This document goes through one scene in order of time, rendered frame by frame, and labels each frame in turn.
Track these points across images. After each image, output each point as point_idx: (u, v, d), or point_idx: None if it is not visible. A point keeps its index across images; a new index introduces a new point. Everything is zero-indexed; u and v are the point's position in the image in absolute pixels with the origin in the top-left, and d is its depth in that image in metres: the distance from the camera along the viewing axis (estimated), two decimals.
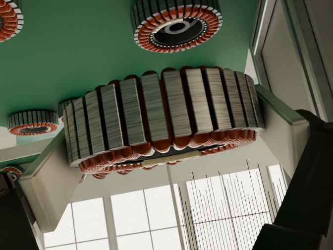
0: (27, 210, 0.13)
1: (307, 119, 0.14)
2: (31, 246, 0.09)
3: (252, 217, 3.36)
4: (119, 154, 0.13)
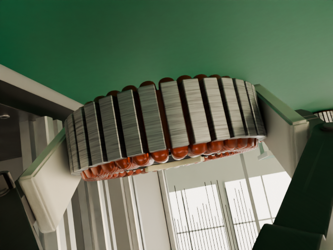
0: (27, 210, 0.13)
1: (307, 119, 0.14)
2: (31, 246, 0.09)
3: (178, 239, 3.63)
4: None
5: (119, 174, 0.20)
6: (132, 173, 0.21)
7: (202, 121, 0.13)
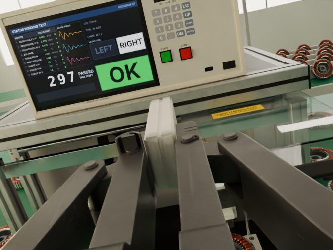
0: (151, 168, 0.14)
1: (189, 131, 0.16)
2: (130, 215, 0.09)
3: None
4: None
5: (242, 242, 0.58)
6: (237, 238, 0.59)
7: None
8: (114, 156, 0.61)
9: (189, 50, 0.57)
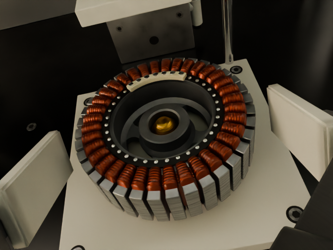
0: None
1: None
2: None
3: None
4: None
5: (212, 81, 0.19)
6: (199, 72, 0.20)
7: (136, 205, 0.16)
8: None
9: None
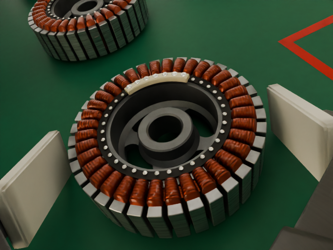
0: None
1: None
2: None
3: None
4: (111, 13, 0.25)
5: (217, 83, 0.18)
6: (203, 73, 0.18)
7: (135, 221, 0.14)
8: None
9: None
